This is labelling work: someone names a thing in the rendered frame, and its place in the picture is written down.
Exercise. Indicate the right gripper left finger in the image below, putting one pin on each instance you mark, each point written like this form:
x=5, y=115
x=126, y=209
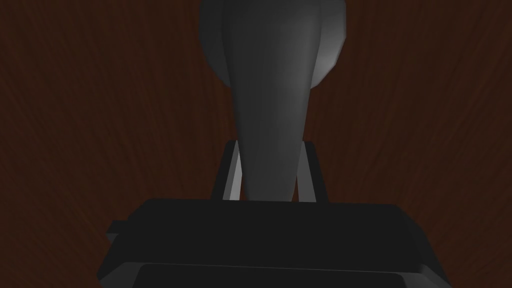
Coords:
x=228, y=176

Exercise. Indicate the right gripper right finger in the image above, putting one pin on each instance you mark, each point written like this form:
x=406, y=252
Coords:
x=312, y=176

